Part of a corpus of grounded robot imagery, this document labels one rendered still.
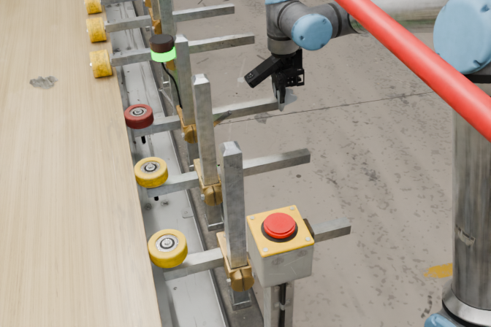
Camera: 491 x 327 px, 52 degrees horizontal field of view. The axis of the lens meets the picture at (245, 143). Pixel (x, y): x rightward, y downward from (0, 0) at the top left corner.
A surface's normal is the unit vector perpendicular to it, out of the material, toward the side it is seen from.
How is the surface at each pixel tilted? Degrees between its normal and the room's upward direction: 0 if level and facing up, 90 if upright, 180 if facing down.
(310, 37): 89
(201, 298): 0
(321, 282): 0
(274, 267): 90
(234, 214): 90
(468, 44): 83
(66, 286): 0
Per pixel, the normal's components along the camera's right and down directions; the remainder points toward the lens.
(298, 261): 0.28, 0.59
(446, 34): -0.91, 0.17
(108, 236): -0.03, -0.78
